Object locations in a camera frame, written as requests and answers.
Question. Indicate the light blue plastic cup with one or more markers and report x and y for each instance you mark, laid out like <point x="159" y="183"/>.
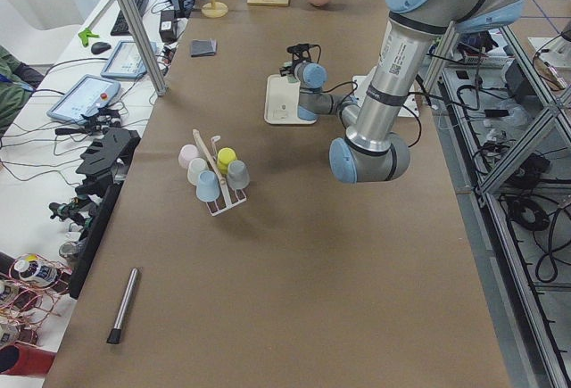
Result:
<point x="207" y="188"/>

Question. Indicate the folded grey cloth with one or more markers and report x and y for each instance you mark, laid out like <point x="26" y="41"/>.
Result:
<point x="206" y="47"/>

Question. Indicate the pink plastic cup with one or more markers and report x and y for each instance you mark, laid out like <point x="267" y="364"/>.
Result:
<point x="187" y="153"/>

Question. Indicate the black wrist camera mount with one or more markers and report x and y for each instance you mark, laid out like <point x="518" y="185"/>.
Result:
<point x="301" y="52"/>

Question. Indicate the cream white plastic cup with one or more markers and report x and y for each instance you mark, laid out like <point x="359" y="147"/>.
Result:
<point x="195" y="168"/>

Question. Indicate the black computer mouse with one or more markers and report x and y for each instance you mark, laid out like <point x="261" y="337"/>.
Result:
<point x="100" y="47"/>

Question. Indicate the grey plastic cup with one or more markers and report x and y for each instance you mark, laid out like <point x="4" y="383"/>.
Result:
<point x="238" y="175"/>

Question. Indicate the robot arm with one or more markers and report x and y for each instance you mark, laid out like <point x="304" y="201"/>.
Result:
<point x="369" y="151"/>

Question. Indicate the yellow plastic cup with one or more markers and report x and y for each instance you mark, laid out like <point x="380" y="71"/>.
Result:
<point x="225" y="156"/>

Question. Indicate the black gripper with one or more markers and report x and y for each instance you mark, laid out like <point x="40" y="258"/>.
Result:
<point x="285" y="70"/>

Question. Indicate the cream rabbit print tray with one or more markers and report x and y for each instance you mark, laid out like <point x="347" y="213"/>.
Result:
<point x="281" y="103"/>

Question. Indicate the blue teach pendant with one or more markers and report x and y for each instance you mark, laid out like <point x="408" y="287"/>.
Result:
<point x="86" y="98"/>
<point x="124" y="63"/>

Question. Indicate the aluminium frame post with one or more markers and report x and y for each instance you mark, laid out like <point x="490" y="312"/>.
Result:
<point x="137" y="29"/>

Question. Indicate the white wire cup rack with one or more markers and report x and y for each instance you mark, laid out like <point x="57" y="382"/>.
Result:
<point x="228" y="198"/>

